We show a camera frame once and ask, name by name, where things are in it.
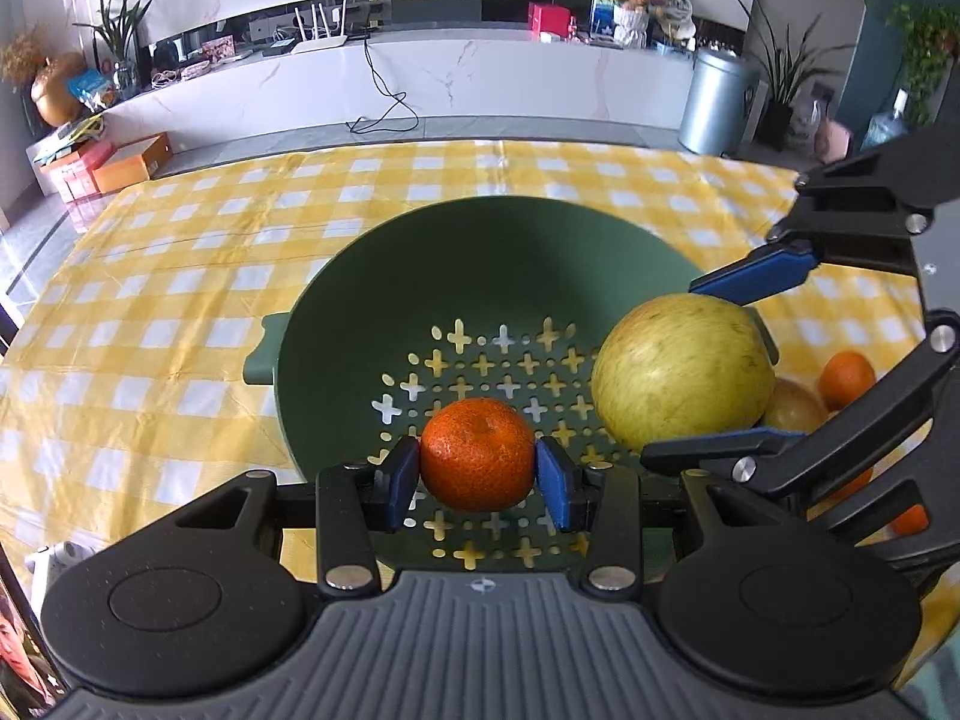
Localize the orange mandarin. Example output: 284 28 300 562
817 349 877 411
420 398 535 512

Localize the orange mandarin on table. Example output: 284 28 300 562
817 349 877 411

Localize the yellow pear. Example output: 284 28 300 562
761 377 828 434

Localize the silver trash can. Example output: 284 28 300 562
679 47 760 156

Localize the water bottle jug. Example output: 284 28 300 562
861 88 910 151

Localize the green colander bowl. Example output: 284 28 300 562
242 197 697 577

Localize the potted plant right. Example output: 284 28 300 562
737 0 853 151

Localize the hanging ivy plant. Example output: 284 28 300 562
871 0 958 127

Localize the yellow checkered tablecloth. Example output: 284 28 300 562
0 136 960 691

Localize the red box on shelf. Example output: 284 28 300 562
527 2 571 39

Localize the white tv cabinet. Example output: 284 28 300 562
106 29 693 151

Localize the orange shoe box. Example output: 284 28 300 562
93 132 172 193

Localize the white wifi router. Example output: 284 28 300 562
293 2 348 54

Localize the pink box stack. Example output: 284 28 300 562
26 138 116 205

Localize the golden gourd vase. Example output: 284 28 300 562
31 52 86 128

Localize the potted green plant left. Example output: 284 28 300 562
75 0 153 101

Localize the black power cable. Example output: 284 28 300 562
344 35 422 135

